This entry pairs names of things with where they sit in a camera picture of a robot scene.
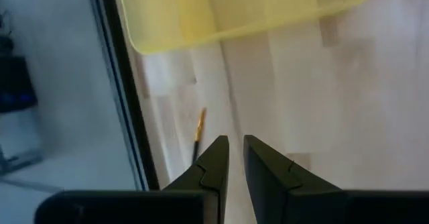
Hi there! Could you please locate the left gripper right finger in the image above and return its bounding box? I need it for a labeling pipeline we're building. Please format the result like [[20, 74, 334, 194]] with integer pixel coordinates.
[[243, 134, 429, 224]]

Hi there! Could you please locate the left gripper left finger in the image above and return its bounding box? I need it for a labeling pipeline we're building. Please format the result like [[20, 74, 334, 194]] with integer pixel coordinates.
[[33, 134, 231, 224]]

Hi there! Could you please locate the thin paintbrush gold ferrule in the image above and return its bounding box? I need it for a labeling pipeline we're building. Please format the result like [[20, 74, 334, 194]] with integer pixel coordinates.
[[191, 107, 208, 165]]

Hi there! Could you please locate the yellow plastic bin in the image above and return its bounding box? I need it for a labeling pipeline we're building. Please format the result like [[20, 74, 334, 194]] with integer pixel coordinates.
[[116, 0, 380, 56]]

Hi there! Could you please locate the black box with blue light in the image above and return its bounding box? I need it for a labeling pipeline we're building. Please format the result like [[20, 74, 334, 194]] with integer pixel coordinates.
[[0, 54, 38, 115]]

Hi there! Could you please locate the black aluminium table frame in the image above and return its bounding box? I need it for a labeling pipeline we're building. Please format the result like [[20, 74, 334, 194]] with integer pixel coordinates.
[[86, 0, 161, 192]]

